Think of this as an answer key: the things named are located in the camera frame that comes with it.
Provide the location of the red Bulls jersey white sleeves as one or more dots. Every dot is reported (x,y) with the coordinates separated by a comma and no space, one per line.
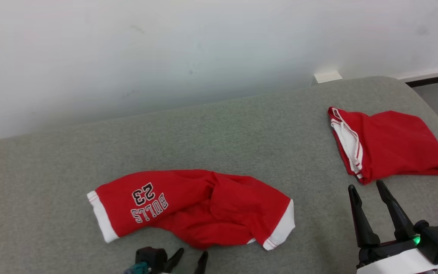
(397,144)

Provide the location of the red Bulls shorts white hems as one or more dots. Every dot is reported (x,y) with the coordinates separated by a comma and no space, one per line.
(203,205)

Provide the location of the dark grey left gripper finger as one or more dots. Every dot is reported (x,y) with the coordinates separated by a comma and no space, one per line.
(202,264)
(173,262)

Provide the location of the white wall box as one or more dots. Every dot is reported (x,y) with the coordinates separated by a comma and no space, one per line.
(327,77)

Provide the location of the dark baseboard strip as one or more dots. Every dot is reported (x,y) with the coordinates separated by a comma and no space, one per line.
(435,79)

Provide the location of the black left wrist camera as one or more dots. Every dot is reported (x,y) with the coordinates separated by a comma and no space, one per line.
(152,258)

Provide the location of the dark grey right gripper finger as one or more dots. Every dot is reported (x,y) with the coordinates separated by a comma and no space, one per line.
(399,220)
(363,224)

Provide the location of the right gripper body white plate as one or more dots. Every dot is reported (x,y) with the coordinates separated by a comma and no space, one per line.
(394,262)

